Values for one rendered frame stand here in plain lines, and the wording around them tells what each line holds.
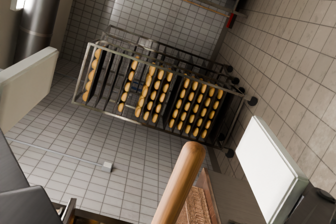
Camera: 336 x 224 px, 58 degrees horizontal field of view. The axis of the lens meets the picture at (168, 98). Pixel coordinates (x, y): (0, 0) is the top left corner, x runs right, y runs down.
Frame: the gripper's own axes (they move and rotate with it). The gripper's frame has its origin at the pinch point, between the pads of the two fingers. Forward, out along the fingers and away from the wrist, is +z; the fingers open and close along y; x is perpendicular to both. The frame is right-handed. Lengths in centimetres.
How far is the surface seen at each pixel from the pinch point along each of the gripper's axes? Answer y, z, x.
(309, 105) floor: 126, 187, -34
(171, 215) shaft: 8.3, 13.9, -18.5
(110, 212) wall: 14, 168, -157
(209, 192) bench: 68, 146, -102
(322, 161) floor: 126, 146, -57
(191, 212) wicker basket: 56, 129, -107
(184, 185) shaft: 8.4, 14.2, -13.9
